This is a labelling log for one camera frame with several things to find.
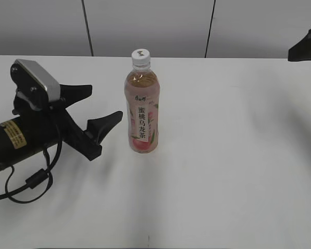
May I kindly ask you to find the peach oolong tea bottle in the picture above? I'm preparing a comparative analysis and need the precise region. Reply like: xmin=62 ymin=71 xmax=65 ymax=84
xmin=124 ymin=61 xmax=160 ymax=154

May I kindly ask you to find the white bottle cap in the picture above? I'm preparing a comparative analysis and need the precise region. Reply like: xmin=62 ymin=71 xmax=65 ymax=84
xmin=131 ymin=49 xmax=151 ymax=67

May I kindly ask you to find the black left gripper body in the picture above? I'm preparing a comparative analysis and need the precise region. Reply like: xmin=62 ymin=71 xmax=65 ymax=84
xmin=13 ymin=96 xmax=102 ymax=161

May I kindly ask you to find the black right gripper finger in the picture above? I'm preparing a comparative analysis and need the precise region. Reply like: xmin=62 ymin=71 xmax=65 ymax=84
xmin=287 ymin=29 xmax=311 ymax=62

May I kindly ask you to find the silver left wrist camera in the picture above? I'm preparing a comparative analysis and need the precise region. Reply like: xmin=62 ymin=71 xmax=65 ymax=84
xmin=11 ymin=59 xmax=61 ymax=111

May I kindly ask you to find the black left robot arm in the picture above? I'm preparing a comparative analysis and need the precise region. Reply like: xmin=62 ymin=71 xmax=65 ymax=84
xmin=0 ymin=85 xmax=123 ymax=171

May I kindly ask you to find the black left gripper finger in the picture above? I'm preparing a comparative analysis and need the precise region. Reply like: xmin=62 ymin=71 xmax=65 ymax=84
xmin=84 ymin=111 xmax=123 ymax=145
xmin=60 ymin=85 xmax=92 ymax=108

